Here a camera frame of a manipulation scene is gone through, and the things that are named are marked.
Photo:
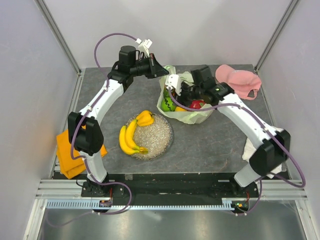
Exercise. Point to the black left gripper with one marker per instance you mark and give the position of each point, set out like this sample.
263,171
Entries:
155,68

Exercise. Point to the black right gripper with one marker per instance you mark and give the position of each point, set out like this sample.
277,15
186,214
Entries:
181,98

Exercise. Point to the red fake dragon fruit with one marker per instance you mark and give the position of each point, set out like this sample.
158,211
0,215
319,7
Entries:
197,104

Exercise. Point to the translucent green plastic bag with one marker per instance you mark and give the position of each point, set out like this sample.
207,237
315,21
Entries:
190,116

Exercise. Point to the yellow fake bell pepper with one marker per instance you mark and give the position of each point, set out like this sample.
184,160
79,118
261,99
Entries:
145,118

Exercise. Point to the yellow fake banana bunch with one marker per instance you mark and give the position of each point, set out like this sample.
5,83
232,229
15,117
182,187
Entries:
126,142

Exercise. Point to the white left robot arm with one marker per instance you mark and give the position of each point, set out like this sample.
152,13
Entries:
84,131

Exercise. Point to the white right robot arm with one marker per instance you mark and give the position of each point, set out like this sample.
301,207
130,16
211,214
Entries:
225,91

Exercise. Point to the yellow fake lemon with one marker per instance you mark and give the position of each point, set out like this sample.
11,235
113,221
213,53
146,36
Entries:
179,109

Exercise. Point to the green fake apple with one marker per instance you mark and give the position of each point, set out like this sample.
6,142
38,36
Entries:
167,105

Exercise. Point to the pink baseball cap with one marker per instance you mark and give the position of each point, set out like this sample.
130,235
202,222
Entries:
245,83

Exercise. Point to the speckled glass plate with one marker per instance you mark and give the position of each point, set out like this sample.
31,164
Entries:
157,137

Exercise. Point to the white folded towel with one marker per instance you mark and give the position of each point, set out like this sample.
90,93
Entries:
268,154

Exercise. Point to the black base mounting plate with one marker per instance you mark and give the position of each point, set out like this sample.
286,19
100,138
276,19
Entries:
213,185

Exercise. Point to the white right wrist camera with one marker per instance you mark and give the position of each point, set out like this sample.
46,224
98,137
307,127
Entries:
173,82

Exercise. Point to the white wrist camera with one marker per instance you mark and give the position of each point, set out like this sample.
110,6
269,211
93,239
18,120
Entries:
173,82
143,46

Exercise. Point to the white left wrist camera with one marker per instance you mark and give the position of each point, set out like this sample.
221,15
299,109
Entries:
143,46

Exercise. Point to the grey slotted cable duct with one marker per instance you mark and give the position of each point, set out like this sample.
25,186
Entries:
89,204

